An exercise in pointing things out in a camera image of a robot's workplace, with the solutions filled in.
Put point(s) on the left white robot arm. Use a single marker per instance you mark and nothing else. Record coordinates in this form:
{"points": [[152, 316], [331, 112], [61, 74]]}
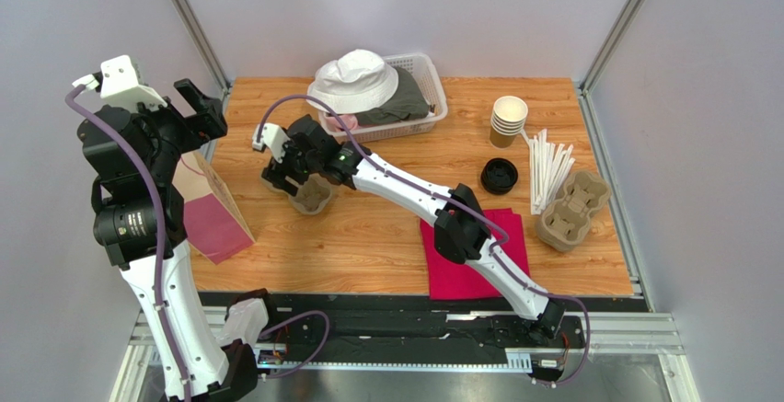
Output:
{"points": [[139, 220]]}

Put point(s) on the stack of paper cups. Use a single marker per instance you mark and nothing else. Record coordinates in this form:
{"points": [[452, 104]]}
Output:
{"points": [[507, 120]]}

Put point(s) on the folded red t-shirt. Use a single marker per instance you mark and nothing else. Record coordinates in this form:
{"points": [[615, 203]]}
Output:
{"points": [[449, 281]]}

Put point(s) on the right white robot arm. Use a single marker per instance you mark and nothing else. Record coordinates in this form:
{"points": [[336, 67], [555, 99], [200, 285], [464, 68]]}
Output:
{"points": [[463, 234]]}

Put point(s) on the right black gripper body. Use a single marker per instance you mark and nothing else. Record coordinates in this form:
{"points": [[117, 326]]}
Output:
{"points": [[289, 168]]}

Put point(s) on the white plastic basket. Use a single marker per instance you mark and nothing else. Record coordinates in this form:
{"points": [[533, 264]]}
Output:
{"points": [[422, 69]]}

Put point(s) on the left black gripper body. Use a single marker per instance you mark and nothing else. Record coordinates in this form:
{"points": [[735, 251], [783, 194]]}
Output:
{"points": [[167, 141]]}

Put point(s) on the single cardboard cup carrier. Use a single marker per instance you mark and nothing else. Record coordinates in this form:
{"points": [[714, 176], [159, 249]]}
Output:
{"points": [[311, 198]]}

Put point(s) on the pink and cream paper bag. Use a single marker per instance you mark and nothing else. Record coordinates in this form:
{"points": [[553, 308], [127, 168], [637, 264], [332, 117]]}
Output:
{"points": [[214, 223]]}

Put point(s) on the bundle of white straws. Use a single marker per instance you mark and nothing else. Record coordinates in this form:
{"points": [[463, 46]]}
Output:
{"points": [[549, 165]]}

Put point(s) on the cardboard cup carrier tray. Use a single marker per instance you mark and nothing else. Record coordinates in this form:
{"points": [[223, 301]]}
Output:
{"points": [[566, 221]]}

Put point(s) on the pink cloth in basket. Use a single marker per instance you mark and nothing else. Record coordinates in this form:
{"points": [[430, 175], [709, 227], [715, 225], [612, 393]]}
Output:
{"points": [[342, 122]]}

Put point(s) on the stack of black lids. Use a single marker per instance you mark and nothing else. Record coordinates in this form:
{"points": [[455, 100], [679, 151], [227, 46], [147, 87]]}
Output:
{"points": [[498, 176]]}

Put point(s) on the white bucket hat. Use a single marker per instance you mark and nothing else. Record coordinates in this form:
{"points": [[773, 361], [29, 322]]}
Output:
{"points": [[358, 81]]}

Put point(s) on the olive green folded garment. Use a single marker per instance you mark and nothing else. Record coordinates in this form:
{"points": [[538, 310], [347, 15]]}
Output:
{"points": [[406, 104]]}

